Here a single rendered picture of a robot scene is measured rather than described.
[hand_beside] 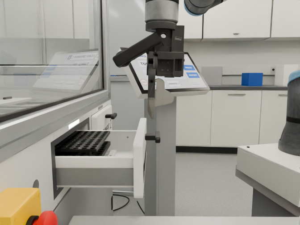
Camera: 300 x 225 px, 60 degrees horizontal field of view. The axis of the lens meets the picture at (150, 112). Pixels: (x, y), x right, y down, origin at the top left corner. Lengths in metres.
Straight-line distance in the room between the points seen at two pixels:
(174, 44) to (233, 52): 3.63
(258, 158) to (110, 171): 0.43
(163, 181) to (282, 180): 1.01
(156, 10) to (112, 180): 0.36
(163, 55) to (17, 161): 0.35
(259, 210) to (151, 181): 0.84
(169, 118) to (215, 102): 1.95
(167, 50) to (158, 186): 1.14
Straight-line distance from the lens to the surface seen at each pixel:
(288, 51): 4.43
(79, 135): 0.69
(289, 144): 0.82
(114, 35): 2.22
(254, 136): 3.64
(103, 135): 0.68
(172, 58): 0.58
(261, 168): 0.77
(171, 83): 1.44
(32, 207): 0.36
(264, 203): 0.90
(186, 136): 3.51
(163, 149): 1.56
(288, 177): 0.70
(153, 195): 1.65
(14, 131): 0.39
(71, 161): 0.53
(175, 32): 0.60
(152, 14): 0.59
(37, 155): 0.47
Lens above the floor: 1.05
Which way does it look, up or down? 8 degrees down
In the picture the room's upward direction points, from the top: straight up
